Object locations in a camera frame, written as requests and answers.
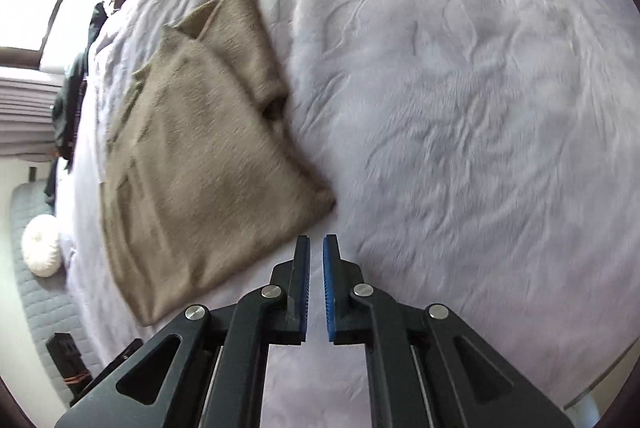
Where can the lavender embossed blanket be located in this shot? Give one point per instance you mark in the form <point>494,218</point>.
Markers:
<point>450,108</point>

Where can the brown knit sweater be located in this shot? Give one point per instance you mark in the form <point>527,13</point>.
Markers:
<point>200,188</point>

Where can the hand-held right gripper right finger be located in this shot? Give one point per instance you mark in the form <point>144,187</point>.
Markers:
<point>330,293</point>

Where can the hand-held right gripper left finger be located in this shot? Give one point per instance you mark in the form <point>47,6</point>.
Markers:
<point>302,293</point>

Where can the dark green garment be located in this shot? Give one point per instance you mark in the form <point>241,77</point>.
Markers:
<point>70,108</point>

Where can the white round cushion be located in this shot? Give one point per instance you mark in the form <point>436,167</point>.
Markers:
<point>42,245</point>

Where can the grey quilted pad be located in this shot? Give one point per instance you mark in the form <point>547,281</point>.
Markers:
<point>45,308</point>

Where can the black device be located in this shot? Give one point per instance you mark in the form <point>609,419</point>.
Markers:
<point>65,350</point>

